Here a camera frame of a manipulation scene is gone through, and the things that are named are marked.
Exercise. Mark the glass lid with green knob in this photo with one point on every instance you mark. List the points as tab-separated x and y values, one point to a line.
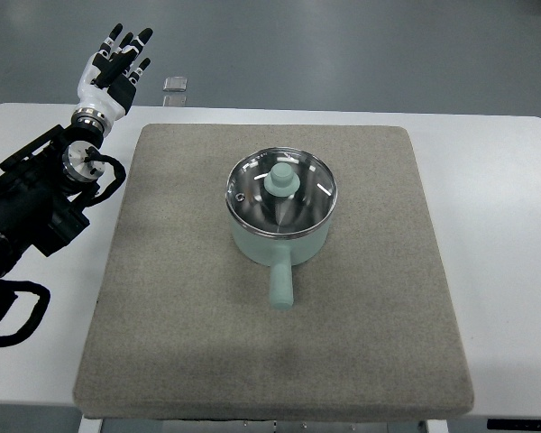
281	193

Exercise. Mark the mint green saucepan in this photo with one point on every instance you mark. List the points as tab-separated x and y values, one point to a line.
280	255

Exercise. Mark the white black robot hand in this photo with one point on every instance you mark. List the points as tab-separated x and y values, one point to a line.
107	87

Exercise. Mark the black table control panel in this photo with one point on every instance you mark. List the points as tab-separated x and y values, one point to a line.
533	425

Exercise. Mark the grey felt mat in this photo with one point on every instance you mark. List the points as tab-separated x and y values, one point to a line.
187	327

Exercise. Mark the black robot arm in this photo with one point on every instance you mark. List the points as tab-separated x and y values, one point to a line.
46	186

